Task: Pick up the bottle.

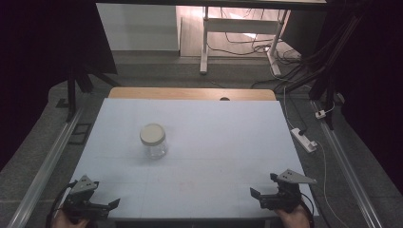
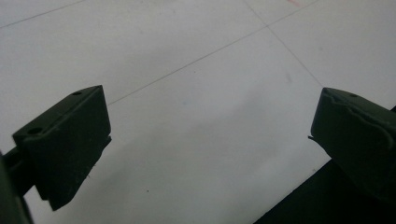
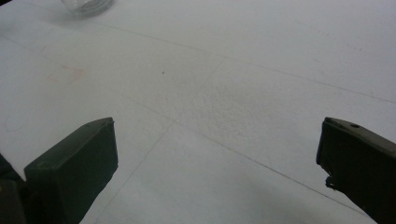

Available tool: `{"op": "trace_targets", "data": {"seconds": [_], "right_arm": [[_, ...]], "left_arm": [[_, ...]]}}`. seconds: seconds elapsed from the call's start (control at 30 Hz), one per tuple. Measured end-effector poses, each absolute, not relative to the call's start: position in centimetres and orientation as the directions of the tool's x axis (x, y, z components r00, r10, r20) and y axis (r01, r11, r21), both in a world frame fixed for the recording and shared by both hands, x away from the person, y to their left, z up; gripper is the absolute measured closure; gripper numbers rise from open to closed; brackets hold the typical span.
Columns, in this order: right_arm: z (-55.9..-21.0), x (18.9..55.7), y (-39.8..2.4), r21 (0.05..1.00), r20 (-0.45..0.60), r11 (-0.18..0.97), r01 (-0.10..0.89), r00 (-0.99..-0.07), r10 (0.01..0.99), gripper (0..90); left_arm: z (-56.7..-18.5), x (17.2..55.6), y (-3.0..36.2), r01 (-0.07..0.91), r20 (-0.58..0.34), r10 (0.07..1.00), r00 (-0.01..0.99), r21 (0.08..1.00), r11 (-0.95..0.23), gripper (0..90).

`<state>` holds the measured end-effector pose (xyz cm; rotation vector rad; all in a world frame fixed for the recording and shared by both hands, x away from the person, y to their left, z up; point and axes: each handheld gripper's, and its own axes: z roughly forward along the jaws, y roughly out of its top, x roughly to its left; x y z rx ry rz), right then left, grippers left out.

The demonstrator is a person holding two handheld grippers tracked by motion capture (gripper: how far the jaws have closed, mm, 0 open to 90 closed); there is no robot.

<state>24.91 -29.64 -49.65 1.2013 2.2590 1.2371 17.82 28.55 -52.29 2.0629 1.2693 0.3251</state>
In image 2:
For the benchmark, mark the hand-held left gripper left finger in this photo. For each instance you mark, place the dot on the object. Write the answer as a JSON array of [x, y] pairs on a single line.
[[68, 146]]

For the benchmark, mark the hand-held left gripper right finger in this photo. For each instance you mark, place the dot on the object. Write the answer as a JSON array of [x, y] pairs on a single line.
[[358, 140]]

